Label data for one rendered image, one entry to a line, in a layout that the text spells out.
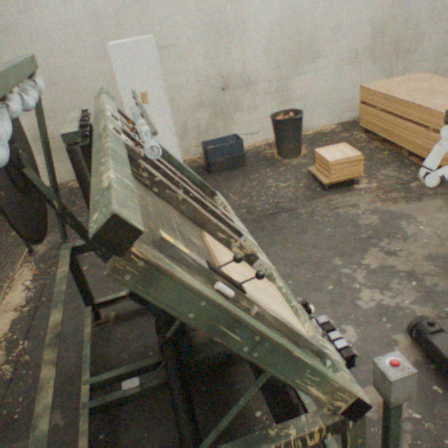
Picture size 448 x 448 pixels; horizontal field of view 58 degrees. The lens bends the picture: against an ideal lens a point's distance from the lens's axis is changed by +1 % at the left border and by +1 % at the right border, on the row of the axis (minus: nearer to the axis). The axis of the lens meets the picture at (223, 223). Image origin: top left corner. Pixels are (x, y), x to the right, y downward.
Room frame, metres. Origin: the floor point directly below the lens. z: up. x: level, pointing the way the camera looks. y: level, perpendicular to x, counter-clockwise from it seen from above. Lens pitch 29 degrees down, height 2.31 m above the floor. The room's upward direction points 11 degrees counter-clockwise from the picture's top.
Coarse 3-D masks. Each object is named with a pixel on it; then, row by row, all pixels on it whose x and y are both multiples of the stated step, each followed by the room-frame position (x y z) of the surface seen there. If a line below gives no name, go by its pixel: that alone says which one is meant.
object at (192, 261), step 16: (160, 240) 1.15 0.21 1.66; (176, 240) 1.21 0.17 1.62; (176, 256) 1.16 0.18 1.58; (192, 256) 1.18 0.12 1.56; (208, 272) 1.18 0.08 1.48; (256, 304) 1.20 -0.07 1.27; (272, 320) 1.21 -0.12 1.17; (288, 336) 1.22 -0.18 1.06; (304, 336) 1.24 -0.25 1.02; (320, 352) 1.25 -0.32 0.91
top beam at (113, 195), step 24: (96, 96) 2.90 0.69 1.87; (96, 120) 2.14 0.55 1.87; (96, 144) 1.66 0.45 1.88; (120, 144) 1.65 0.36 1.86; (96, 168) 1.35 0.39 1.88; (120, 168) 1.29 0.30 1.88; (96, 192) 1.12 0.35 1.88; (120, 192) 1.05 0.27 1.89; (96, 216) 0.95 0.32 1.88; (120, 216) 0.89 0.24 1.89; (96, 240) 0.88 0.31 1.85; (120, 240) 0.89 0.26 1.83
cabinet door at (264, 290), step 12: (216, 252) 1.53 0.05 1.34; (228, 252) 1.69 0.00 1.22; (216, 264) 1.42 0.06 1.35; (228, 264) 1.49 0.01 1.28; (240, 264) 1.66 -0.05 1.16; (240, 276) 1.46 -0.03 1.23; (252, 276) 1.62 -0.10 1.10; (252, 288) 1.43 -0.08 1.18; (264, 288) 1.57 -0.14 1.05; (264, 300) 1.39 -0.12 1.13; (276, 300) 1.53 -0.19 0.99; (288, 312) 1.49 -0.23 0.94; (300, 324) 1.44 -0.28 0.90
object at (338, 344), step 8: (304, 304) 1.70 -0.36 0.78; (312, 312) 1.71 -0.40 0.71; (320, 320) 1.58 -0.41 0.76; (328, 320) 1.58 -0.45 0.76; (320, 328) 1.55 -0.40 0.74; (328, 328) 1.52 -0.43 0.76; (336, 328) 1.54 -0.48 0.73; (328, 336) 1.48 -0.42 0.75; (336, 336) 1.46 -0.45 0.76; (344, 336) 1.48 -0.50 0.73; (336, 344) 1.41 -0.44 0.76; (344, 344) 1.40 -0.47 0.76; (336, 352) 1.38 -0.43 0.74; (344, 352) 1.35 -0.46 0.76; (352, 352) 1.34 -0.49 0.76; (344, 360) 1.32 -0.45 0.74; (352, 360) 1.33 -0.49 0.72
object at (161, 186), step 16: (128, 144) 1.76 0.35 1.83; (144, 176) 1.78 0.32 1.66; (160, 176) 1.83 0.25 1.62; (160, 192) 1.79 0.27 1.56; (176, 192) 1.81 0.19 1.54; (192, 208) 1.82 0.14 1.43; (208, 224) 1.83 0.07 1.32; (224, 240) 1.84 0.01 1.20; (240, 240) 1.87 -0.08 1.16; (256, 256) 1.87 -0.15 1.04
